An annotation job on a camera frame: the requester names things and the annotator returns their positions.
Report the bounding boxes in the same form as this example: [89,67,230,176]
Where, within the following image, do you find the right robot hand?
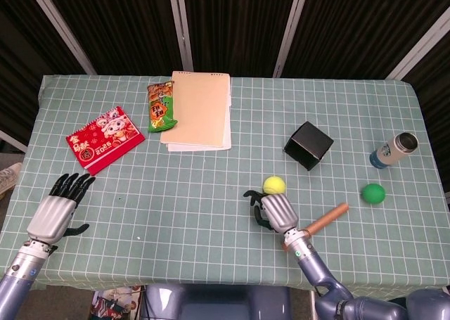
[243,189,300,235]

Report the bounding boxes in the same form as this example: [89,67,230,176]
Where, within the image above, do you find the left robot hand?
[26,173,96,245]

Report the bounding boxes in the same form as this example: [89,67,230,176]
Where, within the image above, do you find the yellow tennis ball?
[262,176,287,196]

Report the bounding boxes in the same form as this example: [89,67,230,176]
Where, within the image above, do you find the black cardboard box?
[283,121,335,172]

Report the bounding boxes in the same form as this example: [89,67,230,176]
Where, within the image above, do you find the green ball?
[361,183,387,205]

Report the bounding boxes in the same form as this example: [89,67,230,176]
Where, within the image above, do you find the wooden rolling pin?
[283,203,350,253]

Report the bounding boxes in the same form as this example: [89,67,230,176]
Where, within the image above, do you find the grey sneaker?
[0,162,23,196]

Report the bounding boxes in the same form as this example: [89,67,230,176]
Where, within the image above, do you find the green grid tablecloth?
[0,74,450,293]

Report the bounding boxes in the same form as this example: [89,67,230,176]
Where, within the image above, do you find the red desk calendar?
[65,105,146,177]

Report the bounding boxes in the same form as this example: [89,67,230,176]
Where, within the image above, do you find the colourful printed poster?
[89,286,145,320]

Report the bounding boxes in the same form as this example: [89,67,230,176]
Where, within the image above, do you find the blue robot torso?
[142,283,293,320]

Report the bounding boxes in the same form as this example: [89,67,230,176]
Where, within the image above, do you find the steel thermos bottle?
[368,132,419,169]

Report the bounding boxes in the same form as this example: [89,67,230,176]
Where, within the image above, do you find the beige paper folder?
[160,70,232,149]

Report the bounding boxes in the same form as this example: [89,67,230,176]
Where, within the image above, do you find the green snack packet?
[146,80,179,134]

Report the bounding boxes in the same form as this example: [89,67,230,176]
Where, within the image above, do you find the dark ribbed screen panel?
[182,0,304,77]
[283,0,450,80]
[41,0,186,77]
[0,0,87,152]

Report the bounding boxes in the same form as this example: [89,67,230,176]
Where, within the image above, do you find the white screen frame post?
[385,8,450,81]
[23,0,96,76]
[167,0,195,73]
[273,0,311,78]
[0,129,28,153]

